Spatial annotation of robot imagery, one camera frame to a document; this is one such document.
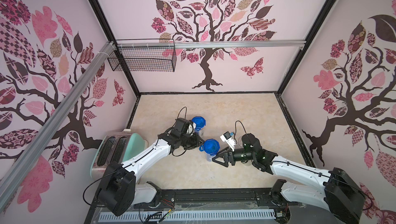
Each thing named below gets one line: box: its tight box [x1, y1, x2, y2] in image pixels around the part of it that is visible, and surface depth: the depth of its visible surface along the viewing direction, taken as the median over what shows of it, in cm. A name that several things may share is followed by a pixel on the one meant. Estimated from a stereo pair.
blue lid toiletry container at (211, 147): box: [199, 138, 221, 162], surface depth 79 cm
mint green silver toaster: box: [90, 130, 149, 182], surface depth 75 cm
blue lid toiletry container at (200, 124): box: [191, 116, 207, 137], surface depth 89 cm
